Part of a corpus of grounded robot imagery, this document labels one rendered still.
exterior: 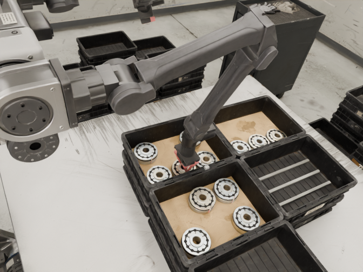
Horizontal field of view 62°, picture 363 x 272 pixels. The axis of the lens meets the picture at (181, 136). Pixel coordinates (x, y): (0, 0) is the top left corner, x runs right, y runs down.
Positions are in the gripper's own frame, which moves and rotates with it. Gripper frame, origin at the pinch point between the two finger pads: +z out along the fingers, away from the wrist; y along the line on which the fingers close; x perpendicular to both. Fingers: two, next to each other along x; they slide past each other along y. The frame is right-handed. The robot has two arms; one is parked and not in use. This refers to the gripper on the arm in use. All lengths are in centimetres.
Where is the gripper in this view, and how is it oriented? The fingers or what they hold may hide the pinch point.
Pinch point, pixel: (184, 166)
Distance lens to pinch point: 125.5
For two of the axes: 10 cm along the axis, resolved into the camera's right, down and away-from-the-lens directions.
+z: -1.1, 6.9, 7.2
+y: -4.7, -6.7, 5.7
